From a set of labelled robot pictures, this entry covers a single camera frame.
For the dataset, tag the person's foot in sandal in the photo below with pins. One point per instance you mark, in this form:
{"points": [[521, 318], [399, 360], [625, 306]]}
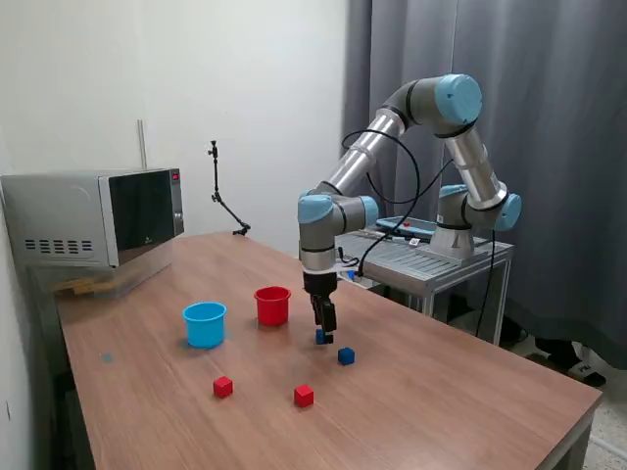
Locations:
{"points": [[583, 367]]}

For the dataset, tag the grey metal robot stand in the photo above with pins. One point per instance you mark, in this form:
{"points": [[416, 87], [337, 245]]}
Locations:
{"points": [[421, 264]]}

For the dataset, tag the wooden blocks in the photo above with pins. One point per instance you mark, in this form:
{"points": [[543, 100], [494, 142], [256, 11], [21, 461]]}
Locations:
{"points": [[78, 288]]}

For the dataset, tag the red cube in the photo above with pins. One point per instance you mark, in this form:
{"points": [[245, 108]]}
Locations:
{"points": [[303, 396], [223, 388]]}

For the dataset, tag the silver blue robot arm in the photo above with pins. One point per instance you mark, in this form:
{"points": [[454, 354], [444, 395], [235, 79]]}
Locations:
{"points": [[367, 152]]}

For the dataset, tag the grey curtain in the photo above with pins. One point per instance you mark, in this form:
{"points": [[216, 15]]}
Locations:
{"points": [[578, 147]]}

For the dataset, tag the blue teach pendant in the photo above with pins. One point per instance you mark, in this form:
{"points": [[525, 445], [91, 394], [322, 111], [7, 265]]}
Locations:
{"points": [[416, 226]]}

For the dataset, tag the white wall pipe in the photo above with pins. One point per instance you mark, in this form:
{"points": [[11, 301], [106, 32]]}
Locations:
{"points": [[141, 142]]}

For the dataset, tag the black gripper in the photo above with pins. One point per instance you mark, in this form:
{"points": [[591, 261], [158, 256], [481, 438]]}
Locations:
{"points": [[321, 285]]}

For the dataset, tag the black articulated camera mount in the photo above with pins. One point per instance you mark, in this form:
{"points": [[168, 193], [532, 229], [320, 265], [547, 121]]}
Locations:
{"points": [[216, 176]]}

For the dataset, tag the silver microwave oven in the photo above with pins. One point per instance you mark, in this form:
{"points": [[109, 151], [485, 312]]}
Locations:
{"points": [[63, 215]]}

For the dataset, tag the blue plastic cup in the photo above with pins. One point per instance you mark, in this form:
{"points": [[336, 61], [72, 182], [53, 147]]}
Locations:
{"points": [[206, 330]]}

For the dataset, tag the blue cube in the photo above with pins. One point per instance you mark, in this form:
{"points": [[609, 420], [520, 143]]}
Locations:
{"points": [[319, 338], [346, 356]]}

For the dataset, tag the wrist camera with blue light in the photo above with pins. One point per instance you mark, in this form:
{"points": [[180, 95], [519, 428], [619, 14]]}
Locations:
{"points": [[350, 274]]}

